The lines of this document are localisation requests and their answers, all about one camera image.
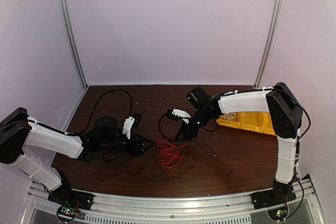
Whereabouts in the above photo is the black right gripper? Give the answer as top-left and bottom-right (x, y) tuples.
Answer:
(175, 109), (214, 141)

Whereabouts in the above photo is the black camera cable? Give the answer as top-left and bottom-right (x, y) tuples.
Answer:
(158, 113), (179, 142)
(78, 89), (133, 134)

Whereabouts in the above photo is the red cable bundle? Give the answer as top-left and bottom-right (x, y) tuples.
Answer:
(153, 140), (189, 179)

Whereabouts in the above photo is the aluminium frame post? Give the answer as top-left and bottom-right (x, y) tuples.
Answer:
(254, 0), (283, 88)
(59, 0), (88, 89)

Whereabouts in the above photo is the black left camera cable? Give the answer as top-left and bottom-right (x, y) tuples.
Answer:
(78, 89), (133, 134)

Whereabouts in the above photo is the yellow bin right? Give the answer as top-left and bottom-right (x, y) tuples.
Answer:
(263, 113), (276, 136)

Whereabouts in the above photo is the black right camera cable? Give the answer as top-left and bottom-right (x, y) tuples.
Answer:
(158, 113), (179, 142)

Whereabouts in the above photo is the aluminium frame post left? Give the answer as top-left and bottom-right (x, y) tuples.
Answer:
(59, 0), (88, 89)

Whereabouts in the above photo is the yellow bin middle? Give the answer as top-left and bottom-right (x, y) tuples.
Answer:
(240, 112), (266, 133)

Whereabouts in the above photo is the aluminium front rail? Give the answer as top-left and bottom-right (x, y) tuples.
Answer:
(18, 178), (327, 223)

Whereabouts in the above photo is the controller board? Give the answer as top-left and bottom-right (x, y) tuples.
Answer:
(267, 207), (289, 221)
(56, 206), (79, 222)

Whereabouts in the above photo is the aluminium frame post right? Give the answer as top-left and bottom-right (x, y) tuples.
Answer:
(254, 0), (283, 88)

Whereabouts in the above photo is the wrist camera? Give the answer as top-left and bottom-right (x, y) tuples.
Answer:
(122, 113), (142, 140)
(166, 109), (191, 124)

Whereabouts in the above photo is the yellow bin left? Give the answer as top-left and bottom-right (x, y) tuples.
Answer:
(216, 112), (243, 129)

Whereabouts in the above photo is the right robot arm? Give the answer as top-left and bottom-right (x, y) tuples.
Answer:
(170, 82), (307, 204)

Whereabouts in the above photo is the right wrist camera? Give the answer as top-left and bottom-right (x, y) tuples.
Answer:
(166, 109), (191, 124)

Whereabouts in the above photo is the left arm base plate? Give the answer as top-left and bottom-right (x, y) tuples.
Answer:
(44, 187), (93, 210)

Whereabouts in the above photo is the yellow bin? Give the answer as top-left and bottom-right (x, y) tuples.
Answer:
(263, 113), (276, 136)
(240, 112), (266, 133)
(216, 112), (243, 129)

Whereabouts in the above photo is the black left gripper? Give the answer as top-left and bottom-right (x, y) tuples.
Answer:
(100, 131), (155, 157)

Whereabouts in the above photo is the left controller board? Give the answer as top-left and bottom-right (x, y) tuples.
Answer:
(56, 206), (79, 222)

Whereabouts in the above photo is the right controller board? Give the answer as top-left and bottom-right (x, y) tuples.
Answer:
(267, 207), (289, 221)

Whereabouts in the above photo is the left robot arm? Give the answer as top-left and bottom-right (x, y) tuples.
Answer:
(1, 107), (154, 205)

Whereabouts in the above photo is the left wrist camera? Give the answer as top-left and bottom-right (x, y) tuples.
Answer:
(122, 113), (142, 140)

